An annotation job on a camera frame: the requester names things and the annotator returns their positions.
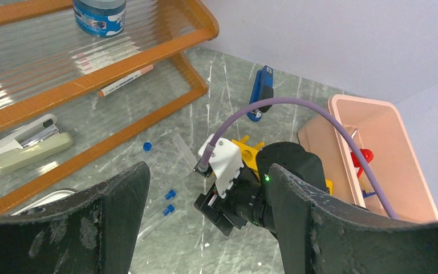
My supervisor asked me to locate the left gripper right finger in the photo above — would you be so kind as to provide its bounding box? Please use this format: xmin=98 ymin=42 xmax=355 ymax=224
xmin=269 ymin=164 xmax=438 ymax=273

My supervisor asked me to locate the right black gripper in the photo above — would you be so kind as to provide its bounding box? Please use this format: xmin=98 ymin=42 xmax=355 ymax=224
xmin=194 ymin=167 xmax=272 ymax=236

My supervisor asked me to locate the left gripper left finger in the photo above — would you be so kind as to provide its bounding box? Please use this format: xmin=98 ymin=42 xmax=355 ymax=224
xmin=0 ymin=162 xmax=151 ymax=273

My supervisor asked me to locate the blue capped test tube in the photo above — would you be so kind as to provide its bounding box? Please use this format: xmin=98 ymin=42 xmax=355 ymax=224
xmin=143 ymin=188 xmax=177 ymax=219

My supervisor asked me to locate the yellow test tube rack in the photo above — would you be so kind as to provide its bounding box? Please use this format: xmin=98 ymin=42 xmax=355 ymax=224
xmin=232 ymin=136 xmax=333 ymax=194

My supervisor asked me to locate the metal tray lid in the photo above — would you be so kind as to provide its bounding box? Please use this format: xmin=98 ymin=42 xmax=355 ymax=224
xmin=11 ymin=188 xmax=78 ymax=216

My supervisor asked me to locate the red capped wash bottle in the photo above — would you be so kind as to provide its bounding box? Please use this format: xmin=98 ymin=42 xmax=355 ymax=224
xmin=350 ymin=148 xmax=375 ymax=179

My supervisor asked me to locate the beige stapler on shelf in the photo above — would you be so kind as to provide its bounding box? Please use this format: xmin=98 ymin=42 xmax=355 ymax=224
xmin=0 ymin=114 xmax=73 ymax=174

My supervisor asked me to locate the pink plastic bin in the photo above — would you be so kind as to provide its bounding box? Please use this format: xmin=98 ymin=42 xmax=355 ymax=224
xmin=297 ymin=94 xmax=438 ymax=224

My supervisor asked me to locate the white marker pen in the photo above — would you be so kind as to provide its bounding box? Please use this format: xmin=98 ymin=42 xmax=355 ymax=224
xmin=97 ymin=65 xmax=154 ymax=98

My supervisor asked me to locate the orange wooden shelf rack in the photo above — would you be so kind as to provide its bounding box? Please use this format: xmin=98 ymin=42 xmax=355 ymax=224
xmin=0 ymin=1 xmax=220 ymax=215

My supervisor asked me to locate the blue lidded jar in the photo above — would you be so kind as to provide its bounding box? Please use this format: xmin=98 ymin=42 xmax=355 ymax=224
xmin=72 ymin=0 xmax=127 ymax=38

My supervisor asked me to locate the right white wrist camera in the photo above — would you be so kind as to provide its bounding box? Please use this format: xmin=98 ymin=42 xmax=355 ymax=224
xmin=209 ymin=138 xmax=244 ymax=199

